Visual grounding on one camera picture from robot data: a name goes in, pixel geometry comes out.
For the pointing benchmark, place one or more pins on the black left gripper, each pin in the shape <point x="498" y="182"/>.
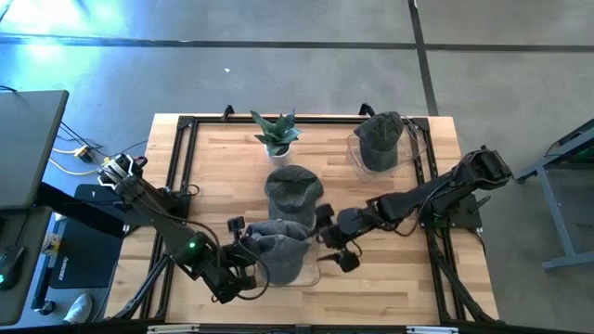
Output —
<point x="241" y="260"/>

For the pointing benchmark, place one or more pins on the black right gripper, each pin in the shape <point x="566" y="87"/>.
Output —
<point x="352" y="222"/>

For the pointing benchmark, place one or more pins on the clear plastic bin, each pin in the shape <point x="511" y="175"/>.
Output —
<point x="413" y="153"/>
<point x="316" y="273"/>

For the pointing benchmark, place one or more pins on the dark green baseball cap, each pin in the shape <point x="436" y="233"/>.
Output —
<point x="380" y="139"/>
<point x="292" y="195"/>

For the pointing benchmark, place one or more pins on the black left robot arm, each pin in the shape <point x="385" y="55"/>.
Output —
<point x="162" y="222"/>

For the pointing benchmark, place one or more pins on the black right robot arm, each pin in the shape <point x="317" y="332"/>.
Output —
<point x="417" y="201"/>

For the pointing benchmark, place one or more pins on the green succulent in white pot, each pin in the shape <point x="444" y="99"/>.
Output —
<point x="277" y="137"/>

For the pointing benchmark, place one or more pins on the black Trossen case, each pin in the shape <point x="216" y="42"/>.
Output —
<point x="83" y="260"/>

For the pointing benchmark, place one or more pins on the person's shoe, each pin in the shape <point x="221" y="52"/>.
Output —
<point x="79" y="308"/>

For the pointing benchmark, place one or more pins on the black support beam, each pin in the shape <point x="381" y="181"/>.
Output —
<point x="69" y="204"/>

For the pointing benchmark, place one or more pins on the dark grey desk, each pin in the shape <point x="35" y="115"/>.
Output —
<point x="28" y="232"/>

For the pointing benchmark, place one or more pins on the black computer mouse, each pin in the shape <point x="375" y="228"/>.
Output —
<point x="10" y="266"/>

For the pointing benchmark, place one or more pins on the light grey desk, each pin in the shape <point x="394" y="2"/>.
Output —
<point x="28" y="148"/>

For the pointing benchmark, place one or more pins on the silver metal bracket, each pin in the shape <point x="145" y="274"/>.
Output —
<point x="431" y="330"/>
<point x="171" y="329"/>

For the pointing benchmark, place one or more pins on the black aluminium table frame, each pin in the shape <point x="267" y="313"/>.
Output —
<point x="325" y="120"/>

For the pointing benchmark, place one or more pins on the black frame clamp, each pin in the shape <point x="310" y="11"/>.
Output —
<point x="367" y="110"/>
<point x="228" y="111"/>

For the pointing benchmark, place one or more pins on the grey metal table frame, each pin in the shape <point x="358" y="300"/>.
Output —
<point x="554" y="209"/>

